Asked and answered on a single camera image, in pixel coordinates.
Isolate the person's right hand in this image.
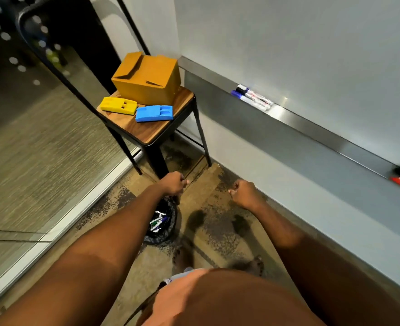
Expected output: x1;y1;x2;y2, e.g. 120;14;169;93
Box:
228;180;267;212

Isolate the person's left hand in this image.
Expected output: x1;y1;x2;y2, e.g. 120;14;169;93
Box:
158;171;190;197

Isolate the person's left forearm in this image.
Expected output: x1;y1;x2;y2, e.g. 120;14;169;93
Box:
0;184;166;326

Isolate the person's right forearm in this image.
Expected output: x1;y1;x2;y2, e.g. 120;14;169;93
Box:
251;200;400;326

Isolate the bunch of markers in bin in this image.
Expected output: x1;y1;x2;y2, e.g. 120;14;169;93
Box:
149;210;169;233

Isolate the wooden top black metal stool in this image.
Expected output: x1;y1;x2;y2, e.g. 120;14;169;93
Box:
96;86;213;180

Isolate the blue plastic marker holder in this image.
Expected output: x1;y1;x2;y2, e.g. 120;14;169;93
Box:
135;105;174;123

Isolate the person's left foot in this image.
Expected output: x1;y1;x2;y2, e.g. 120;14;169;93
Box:
172;245;196;275

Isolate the person's foot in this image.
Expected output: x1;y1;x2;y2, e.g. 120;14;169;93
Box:
233;256;265;277
172;245;196;275

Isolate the person's right foot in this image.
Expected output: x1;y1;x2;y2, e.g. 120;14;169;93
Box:
233;256;265;277

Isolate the metal whiteboard tray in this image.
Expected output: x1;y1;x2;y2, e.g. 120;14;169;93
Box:
178;56;400;201

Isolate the blue capped white marker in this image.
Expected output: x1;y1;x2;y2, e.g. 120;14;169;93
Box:
231;90;268;112

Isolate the black capped white marker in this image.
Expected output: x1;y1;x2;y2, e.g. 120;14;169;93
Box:
237;84;274;106
235;87;272;110

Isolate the white marker with black cap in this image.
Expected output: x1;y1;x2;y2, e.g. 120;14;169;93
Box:
158;269;202;290

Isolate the yellow plastic marker holder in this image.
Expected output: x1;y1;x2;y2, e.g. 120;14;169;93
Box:
99;97;138;116

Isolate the orange shirt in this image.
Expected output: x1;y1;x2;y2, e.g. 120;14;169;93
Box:
136;267;326;326

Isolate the orange plastic box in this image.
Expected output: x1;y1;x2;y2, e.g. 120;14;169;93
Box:
111;51;182;106

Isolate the aluminium floor rail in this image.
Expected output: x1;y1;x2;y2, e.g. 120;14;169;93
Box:
0;149;143;313

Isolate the black strap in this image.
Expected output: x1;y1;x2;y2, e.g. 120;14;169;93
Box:
123;288;160;326

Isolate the white wall whiteboard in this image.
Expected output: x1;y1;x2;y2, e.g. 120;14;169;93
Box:
173;0;400;174

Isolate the black metal door frame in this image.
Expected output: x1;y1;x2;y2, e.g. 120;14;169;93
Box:
16;0;143;176

